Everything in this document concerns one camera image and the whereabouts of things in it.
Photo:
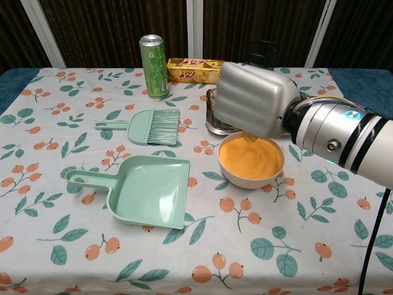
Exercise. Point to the gold biscuit packet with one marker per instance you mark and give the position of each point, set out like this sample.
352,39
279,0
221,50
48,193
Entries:
190,72

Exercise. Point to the black mesh pen cup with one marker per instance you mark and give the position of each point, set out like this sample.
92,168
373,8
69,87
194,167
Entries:
261,58

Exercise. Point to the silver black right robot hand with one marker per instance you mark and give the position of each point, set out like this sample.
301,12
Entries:
251,98

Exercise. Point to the beige bowl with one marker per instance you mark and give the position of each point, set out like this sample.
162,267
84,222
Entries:
248,182

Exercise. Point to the floral printed tablecloth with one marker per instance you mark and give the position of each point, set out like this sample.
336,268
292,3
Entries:
92,261

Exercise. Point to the green drink can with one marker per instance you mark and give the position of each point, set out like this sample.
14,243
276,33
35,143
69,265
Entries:
156,70

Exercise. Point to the mint green hand brush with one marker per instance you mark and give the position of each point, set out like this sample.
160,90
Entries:
144,126

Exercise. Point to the white partition frame post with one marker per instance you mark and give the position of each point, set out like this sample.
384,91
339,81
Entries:
319,33
46,33
195,27

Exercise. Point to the mint green dustpan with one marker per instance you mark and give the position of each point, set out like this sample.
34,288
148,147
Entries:
150,196

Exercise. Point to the stainless steel tray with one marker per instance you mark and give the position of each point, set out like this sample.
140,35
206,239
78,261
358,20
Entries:
212,123

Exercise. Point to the clear plastic spoon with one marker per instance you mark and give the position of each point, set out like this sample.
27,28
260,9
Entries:
249,138

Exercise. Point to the dark ribbed partition screen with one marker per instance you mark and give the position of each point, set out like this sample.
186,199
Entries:
107,27

